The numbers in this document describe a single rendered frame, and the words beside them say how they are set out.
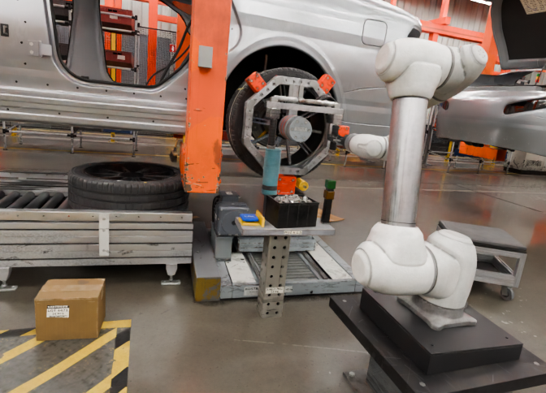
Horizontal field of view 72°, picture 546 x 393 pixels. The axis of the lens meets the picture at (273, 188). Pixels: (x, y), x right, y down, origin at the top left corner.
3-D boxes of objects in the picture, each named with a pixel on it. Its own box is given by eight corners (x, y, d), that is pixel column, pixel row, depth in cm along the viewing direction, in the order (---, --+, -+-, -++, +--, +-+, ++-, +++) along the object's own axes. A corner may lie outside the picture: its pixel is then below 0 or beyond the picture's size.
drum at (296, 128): (298, 139, 220) (301, 115, 217) (311, 144, 201) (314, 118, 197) (275, 137, 216) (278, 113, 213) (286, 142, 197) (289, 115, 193)
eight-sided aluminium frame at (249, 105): (325, 174, 231) (337, 83, 218) (329, 176, 224) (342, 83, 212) (238, 170, 215) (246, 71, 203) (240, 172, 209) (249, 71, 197)
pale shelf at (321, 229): (320, 223, 185) (321, 217, 184) (335, 235, 169) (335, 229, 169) (234, 222, 173) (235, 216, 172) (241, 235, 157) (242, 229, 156)
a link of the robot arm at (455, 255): (478, 309, 116) (498, 244, 111) (429, 310, 111) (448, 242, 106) (442, 283, 131) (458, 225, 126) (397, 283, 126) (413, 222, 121)
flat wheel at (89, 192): (168, 192, 267) (170, 160, 262) (205, 222, 214) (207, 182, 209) (63, 197, 231) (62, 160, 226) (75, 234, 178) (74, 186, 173)
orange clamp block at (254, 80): (263, 84, 208) (253, 71, 205) (267, 84, 201) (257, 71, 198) (254, 92, 208) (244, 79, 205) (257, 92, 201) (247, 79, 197)
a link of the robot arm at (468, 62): (448, 73, 128) (415, 66, 124) (492, 37, 111) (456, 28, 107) (456, 106, 124) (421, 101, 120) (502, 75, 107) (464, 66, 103)
